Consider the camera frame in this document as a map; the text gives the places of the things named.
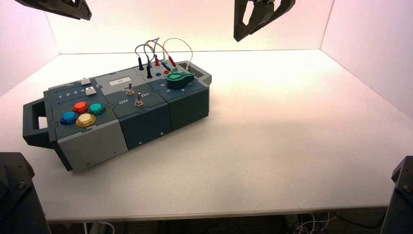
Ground white cable under table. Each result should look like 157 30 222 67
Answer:
84 222 115 234
292 211 339 234

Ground blue push button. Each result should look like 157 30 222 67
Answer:
60 111 79 126

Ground green push button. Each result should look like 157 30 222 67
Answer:
89 103 107 116

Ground green rotary knob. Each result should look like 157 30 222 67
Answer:
166 71 195 90

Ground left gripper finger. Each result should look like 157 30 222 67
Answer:
14 0 93 20

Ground blue banana plug cable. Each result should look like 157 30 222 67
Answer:
147 37 172 72

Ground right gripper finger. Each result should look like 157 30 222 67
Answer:
251 0 296 34
234 0 270 42

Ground black banana plug cable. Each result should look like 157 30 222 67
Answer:
134 44 154 79

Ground red push button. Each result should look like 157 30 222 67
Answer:
73 101 90 114

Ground red banana plug cable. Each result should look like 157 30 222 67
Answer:
147 40 177 68

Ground yellow push button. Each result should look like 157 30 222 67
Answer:
75 113 97 128

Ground white banana plug cable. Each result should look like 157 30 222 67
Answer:
162 38 193 70

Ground grey and blue control box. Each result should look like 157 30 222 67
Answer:
22 60 213 173

